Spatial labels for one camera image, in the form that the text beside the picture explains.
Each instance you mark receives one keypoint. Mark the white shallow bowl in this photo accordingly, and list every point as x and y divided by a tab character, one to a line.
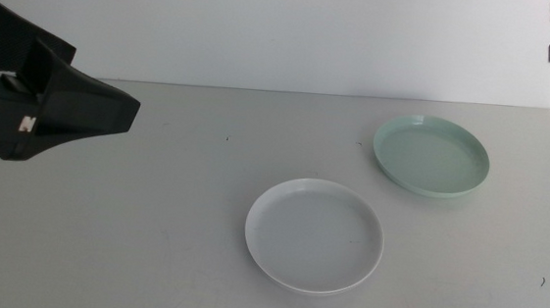
315	236

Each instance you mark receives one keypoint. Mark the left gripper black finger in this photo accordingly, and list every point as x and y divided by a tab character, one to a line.
14	30
77	109

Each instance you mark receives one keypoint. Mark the pale green shallow bowl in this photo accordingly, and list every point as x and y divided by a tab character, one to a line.
429	158

